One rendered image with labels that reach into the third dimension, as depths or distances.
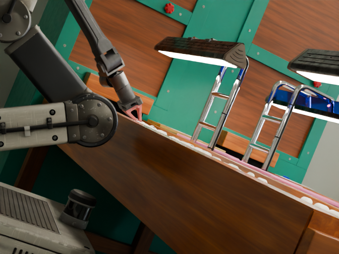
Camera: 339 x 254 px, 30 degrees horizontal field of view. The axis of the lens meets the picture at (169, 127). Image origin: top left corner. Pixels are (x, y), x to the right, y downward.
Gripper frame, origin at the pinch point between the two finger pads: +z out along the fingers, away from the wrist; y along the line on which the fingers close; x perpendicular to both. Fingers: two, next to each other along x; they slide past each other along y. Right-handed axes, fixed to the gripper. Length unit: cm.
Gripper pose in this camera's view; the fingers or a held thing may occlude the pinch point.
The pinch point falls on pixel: (138, 121)
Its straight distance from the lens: 230.5
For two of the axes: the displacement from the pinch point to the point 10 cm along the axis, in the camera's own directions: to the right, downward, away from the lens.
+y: -3.7, -1.8, 9.1
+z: 4.0, 8.5, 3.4
